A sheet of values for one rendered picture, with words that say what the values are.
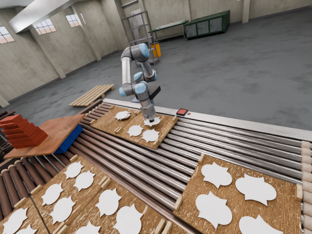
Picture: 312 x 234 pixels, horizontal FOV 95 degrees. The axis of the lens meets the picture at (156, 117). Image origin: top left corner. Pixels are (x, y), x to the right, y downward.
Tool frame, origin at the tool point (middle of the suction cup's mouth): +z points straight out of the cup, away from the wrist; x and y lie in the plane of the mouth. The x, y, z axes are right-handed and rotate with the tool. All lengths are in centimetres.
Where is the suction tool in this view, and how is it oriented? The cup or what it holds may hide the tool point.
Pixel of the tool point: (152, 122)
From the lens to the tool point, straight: 113.9
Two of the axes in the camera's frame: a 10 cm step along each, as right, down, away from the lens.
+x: 5.6, -5.6, 6.2
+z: 2.8, 8.2, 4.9
